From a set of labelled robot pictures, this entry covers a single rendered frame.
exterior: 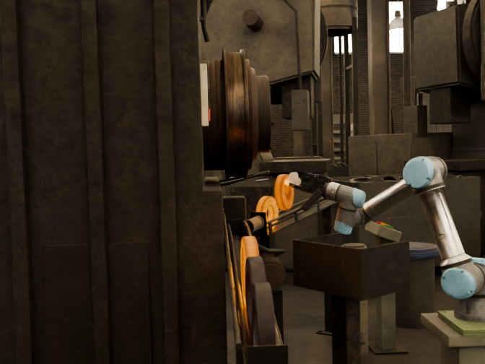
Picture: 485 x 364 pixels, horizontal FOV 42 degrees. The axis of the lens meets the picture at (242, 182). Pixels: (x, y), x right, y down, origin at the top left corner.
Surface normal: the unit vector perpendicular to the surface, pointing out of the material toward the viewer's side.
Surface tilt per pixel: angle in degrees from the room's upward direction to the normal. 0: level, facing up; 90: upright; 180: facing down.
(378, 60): 90
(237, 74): 55
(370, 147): 90
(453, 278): 97
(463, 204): 90
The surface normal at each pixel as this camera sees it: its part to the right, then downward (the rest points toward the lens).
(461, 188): 0.31, 0.04
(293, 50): -0.19, 0.06
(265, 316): 0.03, -0.46
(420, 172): -0.65, -0.07
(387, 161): -0.92, 0.04
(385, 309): 0.05, 0.05
